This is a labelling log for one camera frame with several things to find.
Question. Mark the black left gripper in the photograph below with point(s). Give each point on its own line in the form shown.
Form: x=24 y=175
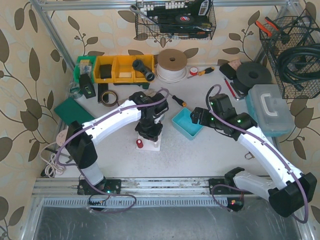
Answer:
x=149 y=131

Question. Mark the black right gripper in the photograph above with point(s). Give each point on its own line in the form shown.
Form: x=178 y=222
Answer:
x=198 y=116

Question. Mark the teal spring tray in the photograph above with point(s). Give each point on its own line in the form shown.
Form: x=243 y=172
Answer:
x=182 y=122

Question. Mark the black orange flathead screwdriver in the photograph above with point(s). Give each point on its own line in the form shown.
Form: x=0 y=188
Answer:
x=179 y=101

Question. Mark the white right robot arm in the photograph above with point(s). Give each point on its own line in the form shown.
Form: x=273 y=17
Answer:
x=289 y=189

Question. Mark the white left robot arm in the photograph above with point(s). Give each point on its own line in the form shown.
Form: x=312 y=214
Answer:
x=82 y=138

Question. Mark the brown packing tape roll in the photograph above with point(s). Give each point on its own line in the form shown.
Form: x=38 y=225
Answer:
x=109 y=98

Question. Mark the red white tape roll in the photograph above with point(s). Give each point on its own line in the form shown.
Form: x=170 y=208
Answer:
x=193 y=71

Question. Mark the yellow black screwdriver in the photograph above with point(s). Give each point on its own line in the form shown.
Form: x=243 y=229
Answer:
x=203 y=72

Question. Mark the black block with sponge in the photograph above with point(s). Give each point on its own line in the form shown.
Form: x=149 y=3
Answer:
x=229 y=69

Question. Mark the yellow bin middle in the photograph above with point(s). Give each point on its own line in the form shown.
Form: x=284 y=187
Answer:
x=123 y=72

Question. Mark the yellow bin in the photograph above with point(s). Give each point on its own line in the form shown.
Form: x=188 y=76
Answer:
x=149 y=61
x=100 y=60
x=123 y=72

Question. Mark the grey pipe fitting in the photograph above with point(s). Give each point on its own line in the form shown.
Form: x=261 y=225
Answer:
x=139 y=66

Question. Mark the yellow bin right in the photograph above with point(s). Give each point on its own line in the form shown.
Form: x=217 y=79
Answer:
x=149 y=61

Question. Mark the small brass padlock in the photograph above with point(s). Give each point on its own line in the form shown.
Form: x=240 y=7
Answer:
x=249 y=156

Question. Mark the teal clear toolbox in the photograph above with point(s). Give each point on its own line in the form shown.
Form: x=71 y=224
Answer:
x=267 y=107

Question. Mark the black box in bin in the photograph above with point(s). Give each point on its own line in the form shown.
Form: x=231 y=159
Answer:
x=105 y=71

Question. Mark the black meter device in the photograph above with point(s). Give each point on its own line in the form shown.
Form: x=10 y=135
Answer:
x=86 y=86

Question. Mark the green notebook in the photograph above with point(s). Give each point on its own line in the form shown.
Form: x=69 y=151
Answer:
x=70 y=111

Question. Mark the yellow bin left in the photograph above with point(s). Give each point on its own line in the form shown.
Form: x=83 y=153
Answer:
x=100 y=60

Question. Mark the glass jar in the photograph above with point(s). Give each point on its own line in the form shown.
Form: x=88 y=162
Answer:
x=75 y=91

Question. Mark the green storage bin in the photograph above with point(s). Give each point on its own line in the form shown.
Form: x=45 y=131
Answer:
x=84 y=65

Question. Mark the black electrical tape roll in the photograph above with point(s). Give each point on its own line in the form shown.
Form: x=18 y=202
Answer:
x=184 y=20

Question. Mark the silver wrench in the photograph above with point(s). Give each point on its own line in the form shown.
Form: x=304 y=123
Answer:
x=134 y=9

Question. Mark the white peg base plate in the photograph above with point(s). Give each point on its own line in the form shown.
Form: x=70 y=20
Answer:
x=148 y=145

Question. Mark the red handled hex key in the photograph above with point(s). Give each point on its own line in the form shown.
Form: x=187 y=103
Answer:
x=237 y=95

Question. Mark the white cable spool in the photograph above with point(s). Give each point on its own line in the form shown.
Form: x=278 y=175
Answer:
x=171 y=66

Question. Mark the back wire basket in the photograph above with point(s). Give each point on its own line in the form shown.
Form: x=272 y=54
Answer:
x=164 y=13

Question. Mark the wire basket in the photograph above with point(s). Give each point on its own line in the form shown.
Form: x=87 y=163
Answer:
x=294 y=56
x=164 y=13

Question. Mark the orange handled pliers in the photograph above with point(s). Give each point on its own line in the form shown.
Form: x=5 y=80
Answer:
x=269 y=23

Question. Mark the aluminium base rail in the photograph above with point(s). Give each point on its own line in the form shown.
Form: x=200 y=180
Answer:
x=138 y=192

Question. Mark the right wire basket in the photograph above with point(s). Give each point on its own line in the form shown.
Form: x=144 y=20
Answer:
x=294 y=56

